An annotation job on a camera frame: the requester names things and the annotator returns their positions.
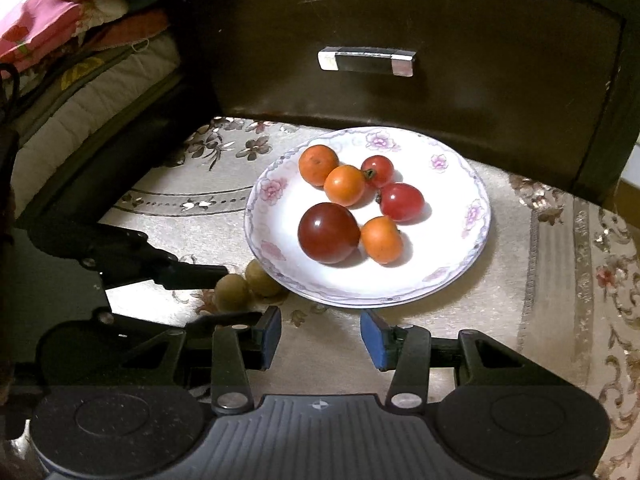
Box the white floral plate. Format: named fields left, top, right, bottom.
left=243, top=127, right=491, bottom=308

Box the oblong red cherry tomato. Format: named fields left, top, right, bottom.
left=377, top=182, right=427, bottom=224

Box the large dark red tomato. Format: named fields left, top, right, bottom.
left=298, top=202, right=362, bottom=265

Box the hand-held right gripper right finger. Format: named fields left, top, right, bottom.
left=360, top=309, right=568, bottom=412

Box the yellowish orange kumquat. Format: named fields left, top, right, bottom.
left=324, top=165, right=367, bottom=208

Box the beige longan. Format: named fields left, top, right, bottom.
left=245, top=259, right=283, bottom=298
left=214, top=274, right=251, bottom=311

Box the small orange kumquat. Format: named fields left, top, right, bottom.
left=360, top=216, right=404, bottom=265

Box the round red cherry tomato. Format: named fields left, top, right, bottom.
left=361, top=155, right=396, bottom=189

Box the clear drawer handle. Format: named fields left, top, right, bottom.
left=317, top=46, right=416, bottom=78

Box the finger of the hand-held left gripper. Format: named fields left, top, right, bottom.
left=29, top=221, right=229, bottom=292
left=96, top=309, right=264, bottom=334

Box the large orange kumquat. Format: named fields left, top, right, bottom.
left=299, top=145, right=341, bottom=188

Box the beige floral tablecloth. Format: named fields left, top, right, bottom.
left=97, top=116, right=640, bottom=480

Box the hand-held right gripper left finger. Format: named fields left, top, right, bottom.
left=117, top=305, right=284, bottom=416

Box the dark wooden nightstand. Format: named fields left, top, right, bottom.
left=167, top=0, right=640, bottom=206

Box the pink floral blanket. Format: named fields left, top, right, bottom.
left=0, top=0, right=83, bottom=78

